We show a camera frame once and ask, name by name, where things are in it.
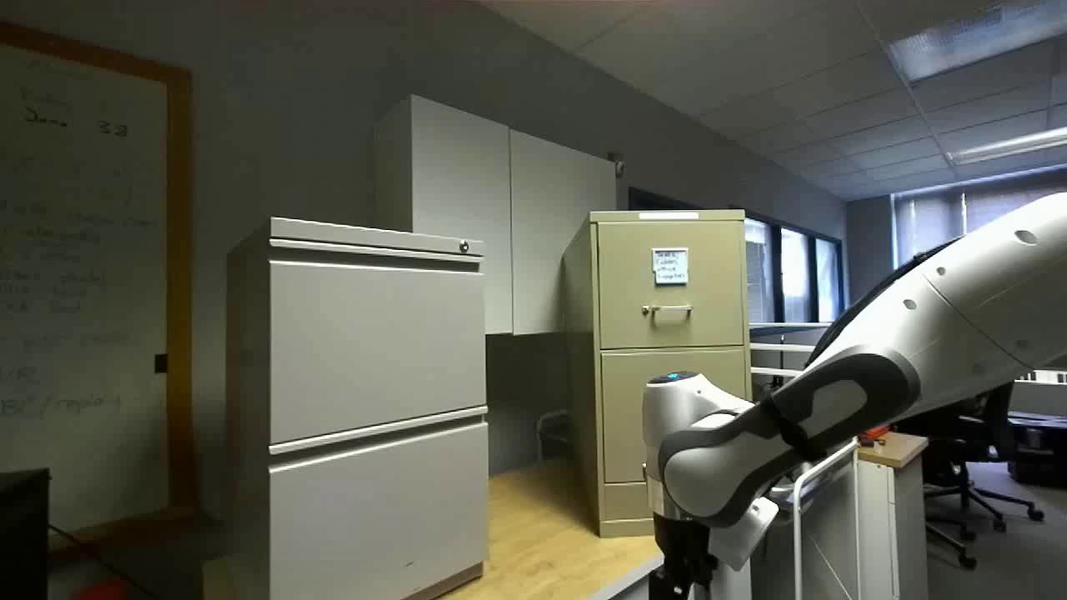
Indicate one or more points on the wood framed whiteboard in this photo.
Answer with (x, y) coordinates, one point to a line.
(78, 277)

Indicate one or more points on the round silver cabinet lock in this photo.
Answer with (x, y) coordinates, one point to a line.
(466, 247)

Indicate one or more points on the black office chair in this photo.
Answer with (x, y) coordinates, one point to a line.
(978, 469)

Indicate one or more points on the white paper label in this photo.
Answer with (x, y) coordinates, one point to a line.
(670, 269)

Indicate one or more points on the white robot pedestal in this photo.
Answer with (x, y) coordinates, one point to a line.
(888, 534)

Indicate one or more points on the window with blinds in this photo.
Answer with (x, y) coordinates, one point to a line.
(930, 221)

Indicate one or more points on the beige metal filing cabinet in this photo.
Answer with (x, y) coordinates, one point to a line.
(577, 335)

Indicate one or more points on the small black whiteboard clip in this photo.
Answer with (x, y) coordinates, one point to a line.
(161, 365)

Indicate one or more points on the white wall cabinet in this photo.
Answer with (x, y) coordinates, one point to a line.
(469, 210)

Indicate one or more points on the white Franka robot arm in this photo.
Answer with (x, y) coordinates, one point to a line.
(978, 301)

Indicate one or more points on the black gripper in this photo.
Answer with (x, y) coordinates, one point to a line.
(682, 553)

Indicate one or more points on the grey lateral filing cabinet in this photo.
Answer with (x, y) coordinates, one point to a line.
(250, 420)

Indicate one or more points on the long fluorescent ceiling light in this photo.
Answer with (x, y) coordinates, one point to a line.
(1011, 144)

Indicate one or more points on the grey cabinet drawer front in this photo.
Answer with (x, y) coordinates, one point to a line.
(377, 345)
(377, 522)

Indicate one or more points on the metal pedestal rail frame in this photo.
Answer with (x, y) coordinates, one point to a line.
(795, 534)

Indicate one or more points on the beige drawer with paper label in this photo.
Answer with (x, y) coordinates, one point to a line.
(711, 316)

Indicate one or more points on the red object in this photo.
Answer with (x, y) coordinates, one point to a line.
(103, 589)

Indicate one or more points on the dark interior window row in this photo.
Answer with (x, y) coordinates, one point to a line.
(795, 272)

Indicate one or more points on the rectangular ceiling light panel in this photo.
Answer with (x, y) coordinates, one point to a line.
(978, 39)

